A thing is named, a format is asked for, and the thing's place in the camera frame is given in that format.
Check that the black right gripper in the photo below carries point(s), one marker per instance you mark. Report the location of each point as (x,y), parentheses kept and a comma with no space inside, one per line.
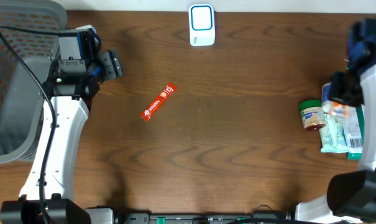
(337,96)

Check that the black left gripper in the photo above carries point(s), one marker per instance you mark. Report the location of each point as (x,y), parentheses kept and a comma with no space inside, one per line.
(112,64)

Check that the white blue tub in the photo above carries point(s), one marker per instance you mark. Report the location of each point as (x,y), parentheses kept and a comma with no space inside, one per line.
(325,92)

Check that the orange small packet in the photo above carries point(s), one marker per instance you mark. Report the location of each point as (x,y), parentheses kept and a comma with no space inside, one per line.
(336,109)

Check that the green white tape bag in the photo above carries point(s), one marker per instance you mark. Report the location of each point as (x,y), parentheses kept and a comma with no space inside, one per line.
(353,126)

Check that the green lid jar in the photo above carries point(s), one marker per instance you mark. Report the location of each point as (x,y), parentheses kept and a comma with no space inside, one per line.
(312,115)

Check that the light teal snack packet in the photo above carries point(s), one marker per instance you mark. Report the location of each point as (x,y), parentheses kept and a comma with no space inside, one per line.
(332,136)

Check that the grey plastic mesh basket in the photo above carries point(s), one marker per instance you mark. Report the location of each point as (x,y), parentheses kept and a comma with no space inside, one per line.
(29,28)

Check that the red coffee stick sachet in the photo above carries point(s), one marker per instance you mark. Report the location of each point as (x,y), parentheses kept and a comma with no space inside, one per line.
(158,101)

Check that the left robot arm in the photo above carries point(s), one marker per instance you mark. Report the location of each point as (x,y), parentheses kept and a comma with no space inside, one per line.
(47,196)

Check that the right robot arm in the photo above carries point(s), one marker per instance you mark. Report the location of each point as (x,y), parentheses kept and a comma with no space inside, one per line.
(351,197)

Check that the white barcode scanner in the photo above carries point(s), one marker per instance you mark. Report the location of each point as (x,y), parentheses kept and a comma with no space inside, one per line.
(201,25)

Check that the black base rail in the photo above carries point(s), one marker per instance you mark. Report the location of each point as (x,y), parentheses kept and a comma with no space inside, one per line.
(261,214)

